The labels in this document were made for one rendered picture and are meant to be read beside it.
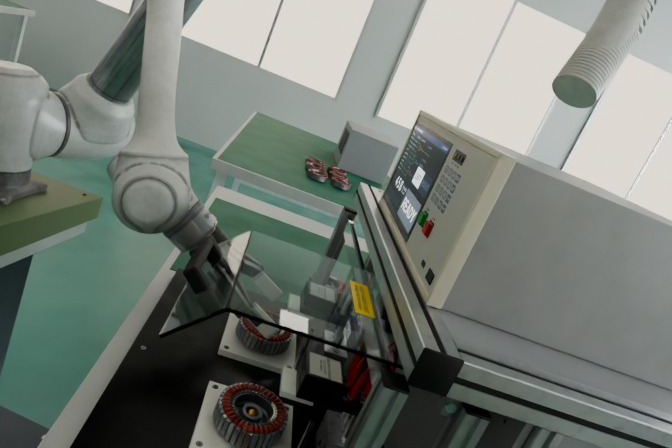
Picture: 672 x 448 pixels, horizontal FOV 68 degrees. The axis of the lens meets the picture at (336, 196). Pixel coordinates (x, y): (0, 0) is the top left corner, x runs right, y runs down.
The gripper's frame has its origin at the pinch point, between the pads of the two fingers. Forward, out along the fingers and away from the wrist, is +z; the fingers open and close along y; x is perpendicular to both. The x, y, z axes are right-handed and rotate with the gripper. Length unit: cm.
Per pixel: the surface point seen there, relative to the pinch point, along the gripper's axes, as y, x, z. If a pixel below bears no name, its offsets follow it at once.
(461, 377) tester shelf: -46, -29, 1
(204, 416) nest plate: -25.2, 8.8, -2.6
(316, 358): -22.8, -9.6, 1.9
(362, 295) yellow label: -27.5, -22.7, -4.2
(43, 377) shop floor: 62, 102, -8
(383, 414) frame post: -43.9, -19.6, 1.0
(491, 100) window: 448, -157, 125
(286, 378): -24.2, -4.5, 0.9
